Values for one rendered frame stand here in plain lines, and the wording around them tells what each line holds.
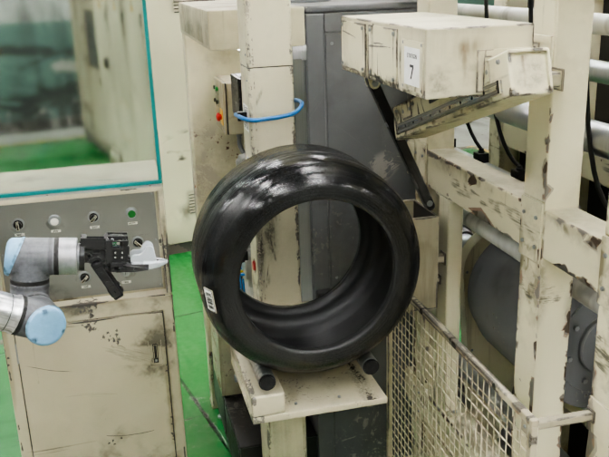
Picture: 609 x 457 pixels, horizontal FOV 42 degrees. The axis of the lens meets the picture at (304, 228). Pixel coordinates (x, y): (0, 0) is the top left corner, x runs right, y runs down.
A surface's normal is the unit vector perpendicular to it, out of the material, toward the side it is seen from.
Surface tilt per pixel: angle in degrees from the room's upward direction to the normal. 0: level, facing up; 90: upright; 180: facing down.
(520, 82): 72
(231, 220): 62
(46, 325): 89
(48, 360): 90
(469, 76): 90
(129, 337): 90
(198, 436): 0
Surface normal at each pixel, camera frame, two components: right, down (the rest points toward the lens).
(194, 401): -0.04, -0.95
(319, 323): -0.10, -0.57
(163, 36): 0.44, 0.26
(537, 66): 0.22, -0.02
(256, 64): 0.24, 0.29
